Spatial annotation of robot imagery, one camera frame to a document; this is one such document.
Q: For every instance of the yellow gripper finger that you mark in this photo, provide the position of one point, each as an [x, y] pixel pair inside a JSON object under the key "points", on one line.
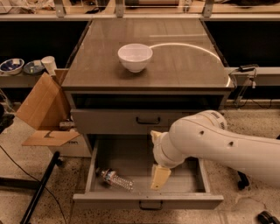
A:
{"points": [[155, 136], [159, 176]]}

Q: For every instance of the grey upper drawer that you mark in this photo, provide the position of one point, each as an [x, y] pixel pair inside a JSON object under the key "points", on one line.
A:
{"points": [[125, 121]]}

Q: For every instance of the grey side shelf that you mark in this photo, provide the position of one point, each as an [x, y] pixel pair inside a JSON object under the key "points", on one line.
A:
{"points": [[18, 81]]}

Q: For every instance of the black left stand leg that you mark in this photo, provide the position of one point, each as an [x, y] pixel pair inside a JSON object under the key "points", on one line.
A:
{"points": [[40, 188]]}

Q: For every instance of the black power adapter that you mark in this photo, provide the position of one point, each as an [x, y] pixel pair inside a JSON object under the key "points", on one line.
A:
{"points": [[247, 68]]}

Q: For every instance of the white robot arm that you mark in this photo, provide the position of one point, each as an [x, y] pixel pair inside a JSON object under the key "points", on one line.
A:
{"points": [[205, 136]]}

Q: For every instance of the blue patterned bowl right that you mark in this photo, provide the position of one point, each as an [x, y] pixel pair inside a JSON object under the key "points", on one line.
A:
{"points": [[34, 67]]}

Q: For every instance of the white ceramic bowl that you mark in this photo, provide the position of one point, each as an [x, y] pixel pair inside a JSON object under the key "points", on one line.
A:
{"points": [[135, 57]]}

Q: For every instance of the grey open middle drawer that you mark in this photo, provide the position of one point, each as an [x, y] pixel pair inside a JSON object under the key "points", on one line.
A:
{"points": [[131, 157]]}

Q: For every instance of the grey drawer cabinet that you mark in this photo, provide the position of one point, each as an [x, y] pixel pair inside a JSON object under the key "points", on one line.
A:
{"points": [[134, 75]]}

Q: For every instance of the blue patterned bowl left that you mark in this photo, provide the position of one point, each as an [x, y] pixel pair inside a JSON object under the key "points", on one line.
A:
{"points": [[12, 66]]}

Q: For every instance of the clear plastic water bottle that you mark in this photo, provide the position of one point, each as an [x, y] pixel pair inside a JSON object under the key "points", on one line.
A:
{"points": [[112, 178]]}

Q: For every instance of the black caster wheel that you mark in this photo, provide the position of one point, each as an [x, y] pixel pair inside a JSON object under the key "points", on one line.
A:
{"points": [[266, 218]]}

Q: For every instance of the blue patterned bowl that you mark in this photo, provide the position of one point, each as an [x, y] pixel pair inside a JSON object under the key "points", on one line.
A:
{"points": [[12, 66], [34, 67]]}

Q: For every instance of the black stand leg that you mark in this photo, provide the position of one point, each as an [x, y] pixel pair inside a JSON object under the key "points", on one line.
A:
{"points": [[40, 188], [243, 182]]}

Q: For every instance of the black right stand leg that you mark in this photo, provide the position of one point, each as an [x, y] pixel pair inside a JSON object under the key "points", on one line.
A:
{"points": [[243, 182]]}

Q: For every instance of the brown cardboard box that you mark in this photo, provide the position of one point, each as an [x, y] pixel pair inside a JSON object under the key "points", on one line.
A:
{"points": [[47, 110]]}

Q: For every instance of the white paper cup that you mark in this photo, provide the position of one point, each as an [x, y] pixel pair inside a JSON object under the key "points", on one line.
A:
{"points": [[49, 64]]}

